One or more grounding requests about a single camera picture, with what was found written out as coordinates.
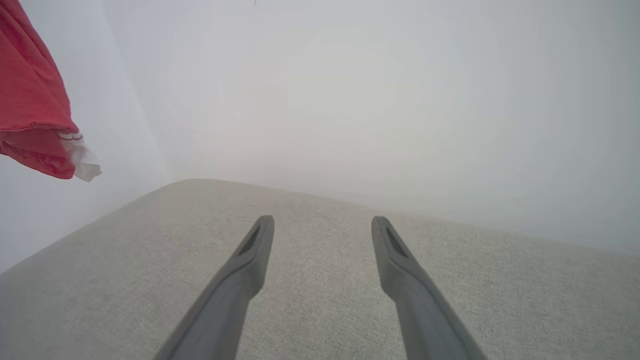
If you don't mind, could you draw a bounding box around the red and white t-shirt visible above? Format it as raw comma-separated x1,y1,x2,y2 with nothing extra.
0,0,103,182

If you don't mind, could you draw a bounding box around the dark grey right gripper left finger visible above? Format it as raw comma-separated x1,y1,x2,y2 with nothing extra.
154,215,275,360

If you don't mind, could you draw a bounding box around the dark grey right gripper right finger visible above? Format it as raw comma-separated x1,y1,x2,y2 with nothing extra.
371,215,487,360

